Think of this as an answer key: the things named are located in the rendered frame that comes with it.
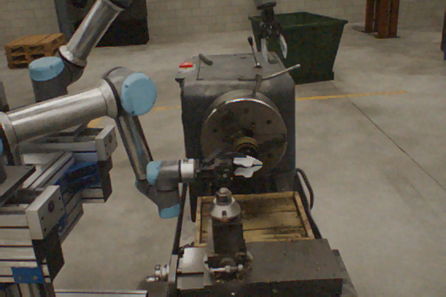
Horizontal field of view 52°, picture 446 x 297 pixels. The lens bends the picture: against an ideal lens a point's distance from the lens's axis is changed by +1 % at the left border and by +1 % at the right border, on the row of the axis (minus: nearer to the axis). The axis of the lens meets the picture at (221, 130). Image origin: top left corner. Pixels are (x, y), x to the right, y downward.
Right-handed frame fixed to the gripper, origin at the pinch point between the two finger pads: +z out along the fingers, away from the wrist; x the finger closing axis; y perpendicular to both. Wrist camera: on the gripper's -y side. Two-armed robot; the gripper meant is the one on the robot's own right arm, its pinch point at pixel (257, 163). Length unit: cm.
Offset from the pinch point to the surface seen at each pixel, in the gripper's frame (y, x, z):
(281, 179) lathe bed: -28.7, -21.1, 11.4
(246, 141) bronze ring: -8.4, 4.6, -3.0
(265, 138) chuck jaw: -15.2, 2.3, 4.1
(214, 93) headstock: -35.4, 14.1, -13.2
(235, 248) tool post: 38.6, -4.3, -9.1
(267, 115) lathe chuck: -19.4, 9.4, 5.3
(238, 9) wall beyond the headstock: -1013, -57, 40
